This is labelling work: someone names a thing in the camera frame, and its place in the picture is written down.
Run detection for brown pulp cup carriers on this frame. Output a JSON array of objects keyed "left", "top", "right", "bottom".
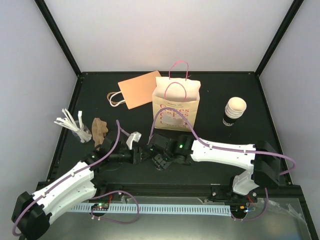
[{"left": 91, "top": 117, "right": 109, "bottom": 147}]

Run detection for cream cakes paper bag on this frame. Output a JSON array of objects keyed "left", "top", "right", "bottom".
[{"left": 152, "top": 61, "right": 201, "bottom": 132}]

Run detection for stack of paper cups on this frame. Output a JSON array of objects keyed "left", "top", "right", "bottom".
[{"left": 222, "top": 96, "right": 247, "bottom": 127}]

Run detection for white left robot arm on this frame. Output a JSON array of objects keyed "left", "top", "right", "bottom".
[{"left": 11, "top": 129, "right": 144, "bottom": 240}]

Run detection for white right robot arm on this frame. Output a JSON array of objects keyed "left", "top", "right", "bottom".
[{"left": 147, "top": 134, "right": 281, "bottom": 202}]

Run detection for white straws bundle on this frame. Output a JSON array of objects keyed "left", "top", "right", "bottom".
[{"left": 54, "top": 108, "right": 92, "bottom": 143}]

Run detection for plain brown paper bag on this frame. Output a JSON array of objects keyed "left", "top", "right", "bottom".
[{"left": 107, "top": 70, "right": 161, "bottom": 110}]

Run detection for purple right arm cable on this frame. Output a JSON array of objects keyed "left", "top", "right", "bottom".
[{"left": 147, "top": 107, "right": 298, "bottom": 222}]

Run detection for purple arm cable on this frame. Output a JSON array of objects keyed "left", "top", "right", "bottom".
[
  {"left": 12, "top": 119, "right": 132, "bottom": 236},
  {"left": 147, "top": 107, "right": 298, "bottom": 222}
]

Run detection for light blue cable duct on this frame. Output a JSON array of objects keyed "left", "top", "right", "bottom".
[{"left": 69, "top": 202, "right": 231, "bottom": 217}]

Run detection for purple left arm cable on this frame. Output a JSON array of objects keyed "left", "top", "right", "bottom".
[{"left": 12, "top": 119, "right": 132, "bottom": 236}]

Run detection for black frame post left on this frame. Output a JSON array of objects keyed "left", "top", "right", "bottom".
[{"left": 34, "top": 0, "right": 82, "bottom": 77}]

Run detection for black frame post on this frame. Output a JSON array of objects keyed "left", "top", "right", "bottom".
[
  {"left": 255, "top": 0, "right": 304, "bottom": 77},
  {"left": 34, "top": 0, "right": 82, "bottom": 77}
]

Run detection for black frame post right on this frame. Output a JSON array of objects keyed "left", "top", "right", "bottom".
[{"left": 255, "top": 0, "right": 304, "bottom": 77}]

